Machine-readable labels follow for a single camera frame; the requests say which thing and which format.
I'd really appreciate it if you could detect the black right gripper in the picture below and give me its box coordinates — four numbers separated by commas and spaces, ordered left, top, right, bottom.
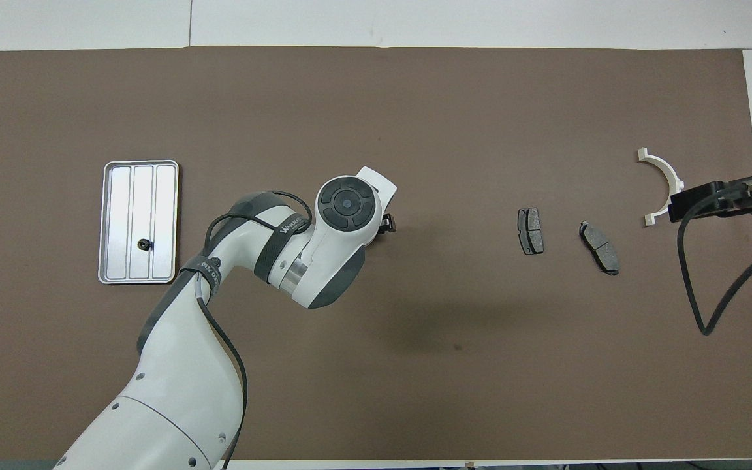
668, 173, 752, 223

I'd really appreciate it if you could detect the silver ribbed metal tray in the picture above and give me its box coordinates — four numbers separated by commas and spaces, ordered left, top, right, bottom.
97, 160, 180, 285

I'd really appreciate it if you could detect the long grey brake pad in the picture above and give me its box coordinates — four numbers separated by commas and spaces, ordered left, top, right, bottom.
578, 221, 621, 276

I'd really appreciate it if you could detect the brown table mat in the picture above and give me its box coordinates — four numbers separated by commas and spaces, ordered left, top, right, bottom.
0, 46, 752, 462

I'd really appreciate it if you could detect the short grey brake pad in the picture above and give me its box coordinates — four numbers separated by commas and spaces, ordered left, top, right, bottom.
517, 207, 545, 256

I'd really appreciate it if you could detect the white half-ring bracket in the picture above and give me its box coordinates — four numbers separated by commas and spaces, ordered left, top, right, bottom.
637, 147, 685, 227

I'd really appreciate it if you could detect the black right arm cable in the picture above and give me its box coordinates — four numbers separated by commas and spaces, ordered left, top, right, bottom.
676, 186, 752, 336

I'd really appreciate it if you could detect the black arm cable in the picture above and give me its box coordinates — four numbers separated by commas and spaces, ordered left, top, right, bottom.
676, 186, 752, 336
196, 189, 315, 470

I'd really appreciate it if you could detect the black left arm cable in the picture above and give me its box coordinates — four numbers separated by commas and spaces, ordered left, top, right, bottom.
196, 189, 315, 470

